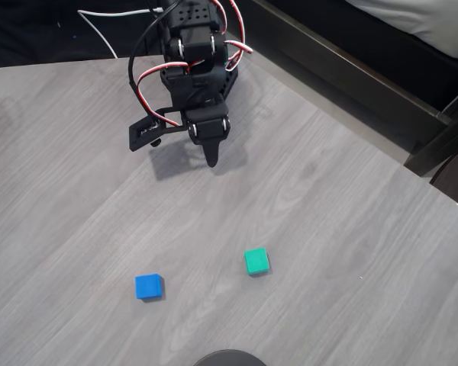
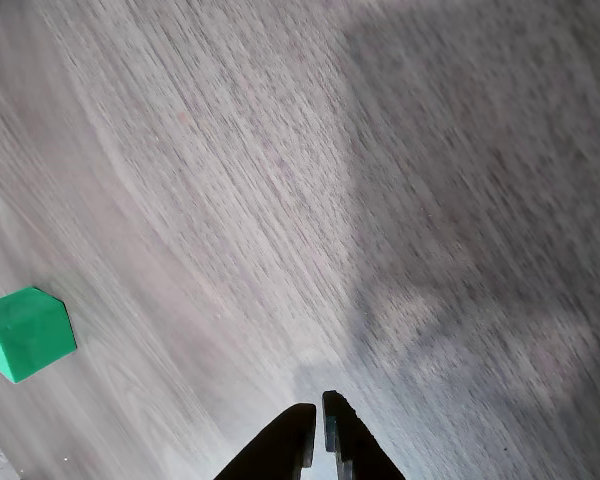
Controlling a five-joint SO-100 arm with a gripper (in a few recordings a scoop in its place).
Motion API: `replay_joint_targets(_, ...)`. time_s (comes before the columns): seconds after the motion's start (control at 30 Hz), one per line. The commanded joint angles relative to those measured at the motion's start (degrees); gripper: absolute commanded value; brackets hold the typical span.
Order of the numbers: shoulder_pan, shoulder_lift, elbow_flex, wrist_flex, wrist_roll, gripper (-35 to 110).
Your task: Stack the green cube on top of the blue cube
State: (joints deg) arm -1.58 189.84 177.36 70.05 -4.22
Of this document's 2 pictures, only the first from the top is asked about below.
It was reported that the green cube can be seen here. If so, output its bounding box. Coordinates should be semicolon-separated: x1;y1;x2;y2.
244;247;271;277

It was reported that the blue cube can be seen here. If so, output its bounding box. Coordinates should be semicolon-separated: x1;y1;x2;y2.
134;272;166;302

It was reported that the white bedding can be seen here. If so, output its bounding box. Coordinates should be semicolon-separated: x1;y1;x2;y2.
344;0;458;60

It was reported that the black gripper camera mount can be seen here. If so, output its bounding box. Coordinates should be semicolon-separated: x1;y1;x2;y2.
128;108;185;153

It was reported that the red white gripper servo wire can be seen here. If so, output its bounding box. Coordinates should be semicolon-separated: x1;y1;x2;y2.
137;62;195;128

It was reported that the black cable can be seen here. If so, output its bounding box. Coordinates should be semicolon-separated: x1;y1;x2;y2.
127;10;173;115

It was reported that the red white arm servo wire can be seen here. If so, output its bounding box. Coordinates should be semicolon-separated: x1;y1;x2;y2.
208;0;255;72

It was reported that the dark wooden bed frame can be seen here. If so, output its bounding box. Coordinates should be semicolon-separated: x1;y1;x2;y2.
217;0;458;178

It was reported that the white cable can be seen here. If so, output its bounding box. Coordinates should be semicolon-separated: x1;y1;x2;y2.
77;7;165;59

